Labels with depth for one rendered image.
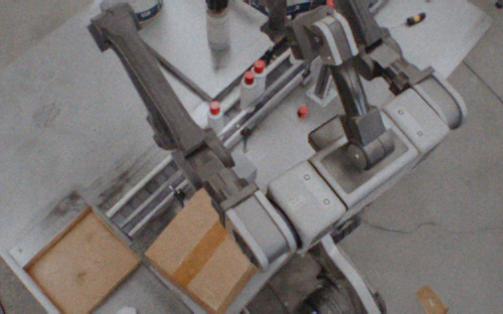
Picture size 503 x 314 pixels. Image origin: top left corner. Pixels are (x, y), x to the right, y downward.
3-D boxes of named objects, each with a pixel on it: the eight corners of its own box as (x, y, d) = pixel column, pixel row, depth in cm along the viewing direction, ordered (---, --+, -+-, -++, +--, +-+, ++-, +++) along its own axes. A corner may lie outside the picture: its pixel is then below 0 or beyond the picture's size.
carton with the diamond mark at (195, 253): (217, 202, 160) (214, 170, 136) (275, 245, 155) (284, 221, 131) (158, 273, 150) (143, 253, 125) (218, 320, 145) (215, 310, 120)
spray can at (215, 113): (216, 126, 168) (214, 94, 150) (227, 135, 167) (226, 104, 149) (206, 135, 167) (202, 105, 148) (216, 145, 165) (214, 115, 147)
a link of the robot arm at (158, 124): (89, 32, 100) (132, 7, 102) (83, 22, 103) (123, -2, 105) (161, 155, 133) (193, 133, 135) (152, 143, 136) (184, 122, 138)
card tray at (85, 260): (91, 208, 159) (87, 205, 156) (142, 261, 153) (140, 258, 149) (25, 270, 149) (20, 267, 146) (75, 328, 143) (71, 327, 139)
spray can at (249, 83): (247, 98, 174) (249, 65, 155) (257, 106, 172) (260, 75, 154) (237, 107, 172) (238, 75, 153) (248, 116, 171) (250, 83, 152)
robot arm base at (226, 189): (224, 230, 101) (223, 212, 90) (202, 200, 104) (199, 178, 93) (256, 207, 103) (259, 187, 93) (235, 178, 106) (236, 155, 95)
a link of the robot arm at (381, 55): (388, 73, 110) (405, 61, 111) (359, 43, 113) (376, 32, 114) (382, 91, 118) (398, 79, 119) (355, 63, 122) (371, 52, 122)
